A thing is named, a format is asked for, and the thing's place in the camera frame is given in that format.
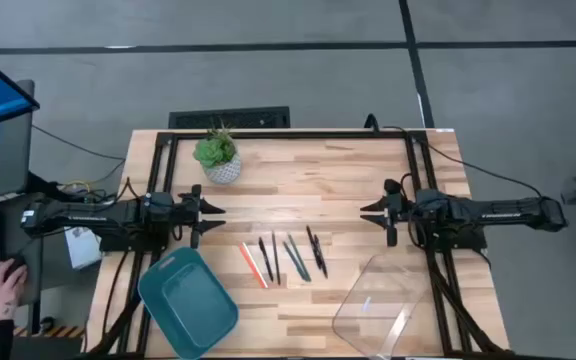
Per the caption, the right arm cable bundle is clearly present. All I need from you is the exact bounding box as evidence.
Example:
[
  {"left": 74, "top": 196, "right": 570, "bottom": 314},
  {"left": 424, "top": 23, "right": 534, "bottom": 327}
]
[{"left": 425, "top": 247, "right": 507, "bottom": 355}]

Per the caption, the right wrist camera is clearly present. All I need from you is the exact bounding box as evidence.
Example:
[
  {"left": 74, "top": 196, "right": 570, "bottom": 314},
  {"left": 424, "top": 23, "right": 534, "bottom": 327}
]
[{"left": 416, "top": 188, "right": 452, "bottom": 216}]

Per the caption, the black floor vent grate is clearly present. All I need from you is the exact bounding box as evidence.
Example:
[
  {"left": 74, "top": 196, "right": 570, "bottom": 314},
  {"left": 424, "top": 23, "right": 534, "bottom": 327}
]
[{"left": 168, "top": 105, "right": 291, "bottom": 130}]

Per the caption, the teal plastic tray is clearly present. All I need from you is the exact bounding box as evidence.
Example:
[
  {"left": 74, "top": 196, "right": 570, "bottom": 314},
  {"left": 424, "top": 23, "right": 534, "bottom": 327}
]
[{"left": 137, "top": 246, "right": 240, "bottom": 360}]

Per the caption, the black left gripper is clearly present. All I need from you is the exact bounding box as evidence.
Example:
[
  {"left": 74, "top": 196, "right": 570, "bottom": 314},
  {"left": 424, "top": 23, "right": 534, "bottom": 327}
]
[{"left": 175, "top": 183, "right": 228, "bottom": 250}]

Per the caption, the white paper booklet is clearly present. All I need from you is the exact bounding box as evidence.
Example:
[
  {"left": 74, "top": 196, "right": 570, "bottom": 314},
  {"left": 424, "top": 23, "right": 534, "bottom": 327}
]
[{"left": 63, "top": 225, "right": 104, "bottom": 271}]

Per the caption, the green pencil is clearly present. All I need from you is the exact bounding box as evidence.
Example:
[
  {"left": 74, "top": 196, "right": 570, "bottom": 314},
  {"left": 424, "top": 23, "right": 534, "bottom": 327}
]
[{"left": 287, "top": 233, "right": 313, "bottom": 282}]

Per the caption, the black power cable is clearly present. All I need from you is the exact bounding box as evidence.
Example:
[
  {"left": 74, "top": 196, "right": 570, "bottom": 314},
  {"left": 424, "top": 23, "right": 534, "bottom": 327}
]
[{"left": 365, "top": 113, "right": 544, "bottom": 199}]

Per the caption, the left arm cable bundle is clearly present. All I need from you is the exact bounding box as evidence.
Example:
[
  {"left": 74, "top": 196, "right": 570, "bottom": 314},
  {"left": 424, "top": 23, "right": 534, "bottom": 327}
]
[{"left": 85, "top": 249, "right": 142, "bottom": 357}]

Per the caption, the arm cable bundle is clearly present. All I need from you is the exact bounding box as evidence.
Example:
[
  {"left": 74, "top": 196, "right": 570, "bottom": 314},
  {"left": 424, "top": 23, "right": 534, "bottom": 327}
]
[
  {"left": 425, "top": 247, "right": 507, "bottom": 355},
  {"left": 85, "top": 249, "right": 142, "bottom": 357}
]

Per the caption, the black pen with scale print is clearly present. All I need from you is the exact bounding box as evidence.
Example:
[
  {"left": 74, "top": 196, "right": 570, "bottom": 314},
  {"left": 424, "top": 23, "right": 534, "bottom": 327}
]
[{"left": 258, "top": 237, "right": 275, "bottom": 283}]

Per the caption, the clear plastic bin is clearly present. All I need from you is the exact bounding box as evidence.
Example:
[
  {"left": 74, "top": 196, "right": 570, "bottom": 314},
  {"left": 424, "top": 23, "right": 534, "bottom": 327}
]
[{"left": 331, "top": 253, "right": 432, "bottom": 360}]

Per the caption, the black computer mouse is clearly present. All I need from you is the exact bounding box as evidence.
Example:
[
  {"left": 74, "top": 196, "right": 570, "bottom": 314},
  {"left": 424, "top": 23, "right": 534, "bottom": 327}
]
[{"left": 1, "top": 255, "right": 28, "bottom": 281}]

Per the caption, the yellow black hazard strip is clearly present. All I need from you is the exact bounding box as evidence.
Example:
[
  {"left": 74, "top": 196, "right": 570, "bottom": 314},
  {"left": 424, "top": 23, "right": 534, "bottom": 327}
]
[{"left": 0, "top": 323, "right": 87, "bottom": 339}]

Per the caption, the person's hand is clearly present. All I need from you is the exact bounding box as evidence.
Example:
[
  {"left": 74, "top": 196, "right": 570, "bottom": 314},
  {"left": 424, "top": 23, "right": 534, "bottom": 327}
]
[{"left": 0, "top": 258, "right": 29, "bottom": 324}]

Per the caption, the grey side desk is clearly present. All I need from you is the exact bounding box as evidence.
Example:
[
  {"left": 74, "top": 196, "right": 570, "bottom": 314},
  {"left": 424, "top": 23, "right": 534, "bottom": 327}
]
[{"left": 0, "top": 192, "right": 45, "bottom": 321}]

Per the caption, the blue pen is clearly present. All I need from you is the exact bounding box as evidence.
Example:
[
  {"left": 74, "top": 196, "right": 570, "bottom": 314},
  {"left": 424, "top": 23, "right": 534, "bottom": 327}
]
[{"left": 282, "top": 241, "right": 310, "bottom": 283}]

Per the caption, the thin black floor cable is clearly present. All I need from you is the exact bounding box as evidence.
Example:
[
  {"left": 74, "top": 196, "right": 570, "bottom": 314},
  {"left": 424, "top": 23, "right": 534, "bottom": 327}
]
[{"left": 31, "top": 124, "right": 127, "bottom": 162}]

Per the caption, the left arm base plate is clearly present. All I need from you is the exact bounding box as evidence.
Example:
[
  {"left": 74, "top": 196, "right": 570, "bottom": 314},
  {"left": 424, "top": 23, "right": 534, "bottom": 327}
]
[{"left": 98, "top": 232, "right": 170, "bottom": 254}]

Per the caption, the yellow cable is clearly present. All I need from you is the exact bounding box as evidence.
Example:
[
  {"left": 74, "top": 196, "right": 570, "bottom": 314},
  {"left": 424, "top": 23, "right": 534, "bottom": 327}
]
[{"left": 60, "top": 179, "right": 93, "bottom": 195}]

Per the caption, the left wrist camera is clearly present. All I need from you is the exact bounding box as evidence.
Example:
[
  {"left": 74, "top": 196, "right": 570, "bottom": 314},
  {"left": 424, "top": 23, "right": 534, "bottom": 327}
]
[{"left": 141, "top": 192, "right": 175, "bottom": 221}]

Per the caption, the black pencil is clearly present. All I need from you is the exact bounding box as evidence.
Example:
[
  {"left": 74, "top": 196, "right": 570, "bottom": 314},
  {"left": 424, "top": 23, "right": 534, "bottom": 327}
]
[{"left": 271, "top": 230, "right": 282, "bottom": 287}]

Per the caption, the succulent in patterned pot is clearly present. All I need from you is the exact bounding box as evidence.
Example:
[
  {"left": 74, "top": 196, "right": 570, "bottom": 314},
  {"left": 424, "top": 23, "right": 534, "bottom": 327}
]
[{"left": 192, "top": 119, "right": 243, "bottom": 185}]

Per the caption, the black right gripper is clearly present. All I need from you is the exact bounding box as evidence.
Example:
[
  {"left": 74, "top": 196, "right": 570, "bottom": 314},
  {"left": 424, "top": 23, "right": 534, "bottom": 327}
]
[{"left": 360, "top": 178, "right": 417, "bottom": 247}]

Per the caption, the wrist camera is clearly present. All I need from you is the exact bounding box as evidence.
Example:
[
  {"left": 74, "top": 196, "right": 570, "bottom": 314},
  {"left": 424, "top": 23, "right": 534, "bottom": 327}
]
[
  {"left": 416, "top": 188, "right": 452, "bottom": 216},
  {"left": 141, "top": 192, "right": 175, "bottom": 221}
]

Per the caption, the orange pencil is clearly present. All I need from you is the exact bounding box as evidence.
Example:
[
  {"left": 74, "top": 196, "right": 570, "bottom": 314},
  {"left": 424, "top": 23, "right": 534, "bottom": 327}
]
[{"left": 238, "top": 242, "right": 268, "bottom": 290}]

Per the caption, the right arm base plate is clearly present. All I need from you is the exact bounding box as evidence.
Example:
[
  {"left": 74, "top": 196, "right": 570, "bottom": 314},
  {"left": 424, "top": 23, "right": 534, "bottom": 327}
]
[{"left": 415, "top": 227, "right": 488, "bottom": 252}]

